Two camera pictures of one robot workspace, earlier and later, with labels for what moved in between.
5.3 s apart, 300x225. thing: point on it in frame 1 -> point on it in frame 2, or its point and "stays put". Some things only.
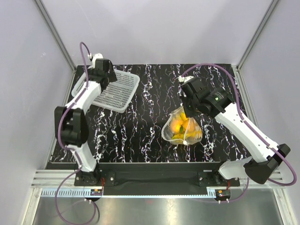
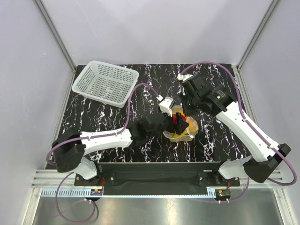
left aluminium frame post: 58,41 stays put
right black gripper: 189,113 stays put
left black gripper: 111,75 -> 177,128
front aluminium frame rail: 51,178 stays put
